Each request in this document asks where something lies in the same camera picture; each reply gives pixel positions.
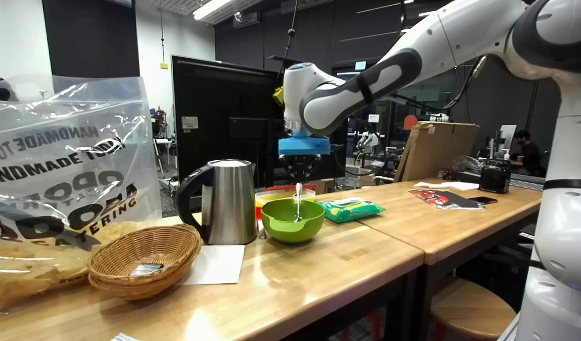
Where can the white paper napkin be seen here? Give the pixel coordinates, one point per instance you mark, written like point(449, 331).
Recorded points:
point(456, 187)

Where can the metal spoon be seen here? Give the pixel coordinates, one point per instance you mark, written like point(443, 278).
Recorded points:
point(297, 202)

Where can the large black monitor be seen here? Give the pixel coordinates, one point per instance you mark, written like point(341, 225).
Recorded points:
point(233, 121)

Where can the wicker basket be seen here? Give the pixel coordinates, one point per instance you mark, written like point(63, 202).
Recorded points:
point(144, 263)

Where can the tortilla pack in plastic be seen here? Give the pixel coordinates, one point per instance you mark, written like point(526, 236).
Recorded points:
point(30, 272)

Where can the green plastic bowl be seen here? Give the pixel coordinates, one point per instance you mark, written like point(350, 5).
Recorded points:
point(295, 228)

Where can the steel electric kettle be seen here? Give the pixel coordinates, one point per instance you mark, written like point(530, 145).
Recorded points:
point(229, 202)

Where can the clear printed plastic bag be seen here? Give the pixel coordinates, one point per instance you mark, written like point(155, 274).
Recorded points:
point(68, 158)

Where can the ceiling light strip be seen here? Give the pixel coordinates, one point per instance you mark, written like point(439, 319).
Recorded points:
point(210, 9)

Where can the brown cardboard box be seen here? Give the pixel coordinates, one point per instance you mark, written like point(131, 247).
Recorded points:
point(437, 153)

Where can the small packet in basket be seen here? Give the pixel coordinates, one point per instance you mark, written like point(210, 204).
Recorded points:
point(146, 270)

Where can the black and red booklet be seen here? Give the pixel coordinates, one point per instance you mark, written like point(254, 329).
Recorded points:
point(451, 200)

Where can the green wet wipes pack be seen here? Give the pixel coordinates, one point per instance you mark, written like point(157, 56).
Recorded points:
point(352, 211)

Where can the black device on table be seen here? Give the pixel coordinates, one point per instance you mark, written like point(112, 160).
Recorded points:
point(494, 177)

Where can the seated person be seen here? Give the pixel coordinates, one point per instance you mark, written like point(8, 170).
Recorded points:
point(528, 155)

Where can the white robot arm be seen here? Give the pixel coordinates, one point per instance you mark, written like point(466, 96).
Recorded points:
point(466, 31)

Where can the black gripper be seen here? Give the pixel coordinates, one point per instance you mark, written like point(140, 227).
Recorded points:
point(301, 164)

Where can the yellow tag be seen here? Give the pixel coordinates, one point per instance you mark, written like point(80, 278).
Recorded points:
point(278, 96)

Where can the black camera pole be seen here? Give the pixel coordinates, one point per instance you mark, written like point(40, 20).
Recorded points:
point(290, 39)

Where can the round wooden stool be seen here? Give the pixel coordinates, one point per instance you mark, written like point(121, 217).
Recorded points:
point(471, 310)

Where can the white paper sheet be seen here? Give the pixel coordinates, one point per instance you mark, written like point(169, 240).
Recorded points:
point(216, 266)

